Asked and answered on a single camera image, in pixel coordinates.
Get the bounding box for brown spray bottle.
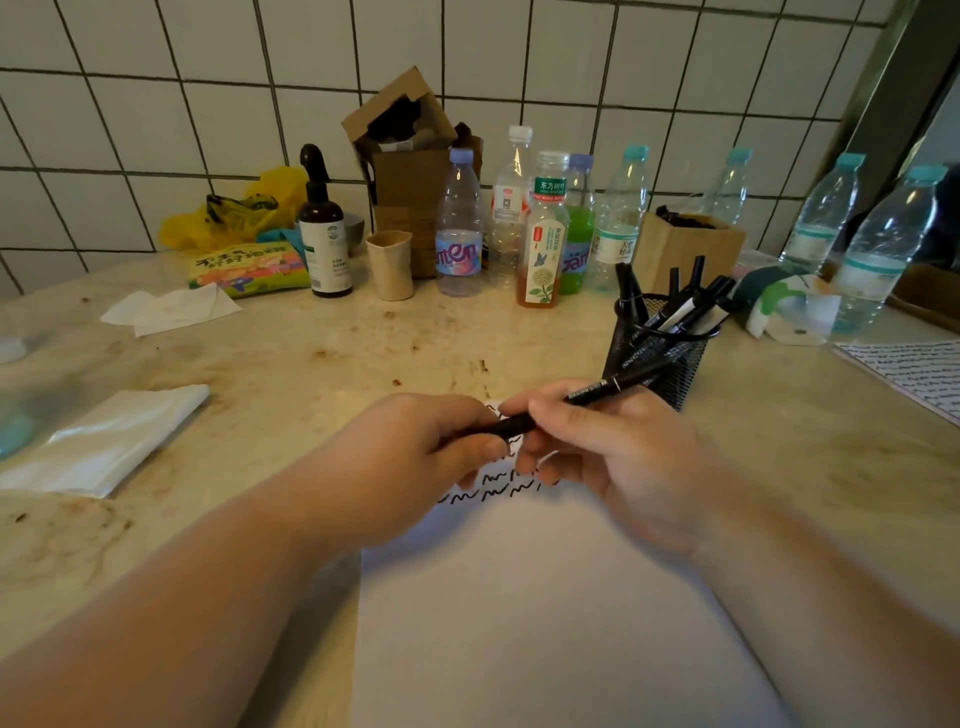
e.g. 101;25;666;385
297;143;354;300

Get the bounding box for black felt-tip pen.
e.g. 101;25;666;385
441;357;680;448

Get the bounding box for water bottle teal cap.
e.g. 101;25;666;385
587;144;651;294
778;152;868;276
699;147;754;228
828;164;949;344

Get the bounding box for green drink bottle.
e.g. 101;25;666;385
558;153;597;296

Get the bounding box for dark window frame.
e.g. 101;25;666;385
823;0;960;226

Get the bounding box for clear bottle blue pink label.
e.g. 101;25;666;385
434;147;486;298

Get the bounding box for teal plastic object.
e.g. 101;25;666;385
0;403;40;460

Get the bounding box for brown cardboard tray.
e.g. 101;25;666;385
887;261;960;336

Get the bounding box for beige cup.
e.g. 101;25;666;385
365;229;415;303

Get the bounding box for open cardboard box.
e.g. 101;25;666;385
340;66;483;279

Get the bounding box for white plastic packet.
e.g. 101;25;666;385
0;384;212;501

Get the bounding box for person's right forearm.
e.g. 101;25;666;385
688;480;960;728

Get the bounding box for colourful snack packet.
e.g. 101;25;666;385
186;240;312;300

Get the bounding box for brown paper bag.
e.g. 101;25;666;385
631;205;748;299

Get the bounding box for bunch of black markers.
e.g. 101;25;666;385
613;255;740;354

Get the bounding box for person's left hand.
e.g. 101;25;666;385
321;392;512;554

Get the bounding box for person's right hand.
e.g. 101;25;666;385
498;378;725;558

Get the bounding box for orange tea bottle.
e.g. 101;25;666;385
515;150;572;310

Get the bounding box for white paper sheet with scribbles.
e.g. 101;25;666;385
348;399;798;728

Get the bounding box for black mesh pen holder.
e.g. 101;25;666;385
601;292;723;413

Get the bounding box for person's left forearm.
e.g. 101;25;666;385
0;465;363;728

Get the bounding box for clear bottle white cap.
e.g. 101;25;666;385
486;124;536;293

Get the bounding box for yellow plastic bag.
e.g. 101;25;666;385
158;165;310;253

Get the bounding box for handwritten paper sheet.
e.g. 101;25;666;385
834;340;960;430

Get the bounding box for crumpled white tissue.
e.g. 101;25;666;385
100;282;243;339

